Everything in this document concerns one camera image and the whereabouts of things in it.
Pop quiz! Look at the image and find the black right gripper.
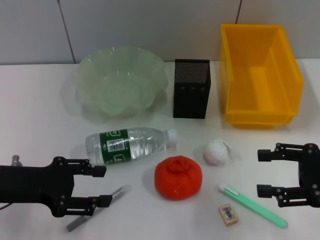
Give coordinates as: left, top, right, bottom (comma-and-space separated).
256, 142, 320, 209

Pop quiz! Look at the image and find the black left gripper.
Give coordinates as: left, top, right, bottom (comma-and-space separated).
0, 156, 113, 218

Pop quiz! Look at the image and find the mint green pen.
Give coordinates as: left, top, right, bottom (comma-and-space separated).
217, 184, 288, 230

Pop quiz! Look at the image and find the clear green-label water bottle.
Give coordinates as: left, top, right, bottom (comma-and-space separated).
85, 126, 179, 166

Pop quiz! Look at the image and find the white paper ball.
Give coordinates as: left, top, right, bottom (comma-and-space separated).
202, 138, 242, 166

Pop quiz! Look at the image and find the beige eraser with barcode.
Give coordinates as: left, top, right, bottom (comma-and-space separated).
217, 203, 240, 227

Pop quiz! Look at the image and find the grey glitter marker pen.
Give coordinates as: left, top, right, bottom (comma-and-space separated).
66, 184, 132, 233

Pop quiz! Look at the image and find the translucent green fruit bowl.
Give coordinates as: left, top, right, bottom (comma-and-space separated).
74, 46, 169, 120

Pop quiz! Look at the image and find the black mesh pen holder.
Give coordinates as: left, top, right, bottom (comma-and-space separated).
172, 58, 212, 119

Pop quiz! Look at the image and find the yellow plastic bin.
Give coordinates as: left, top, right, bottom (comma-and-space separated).
219, 23, 305, 130

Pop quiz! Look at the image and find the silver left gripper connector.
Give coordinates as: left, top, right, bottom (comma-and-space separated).
11, 154, 24, 167

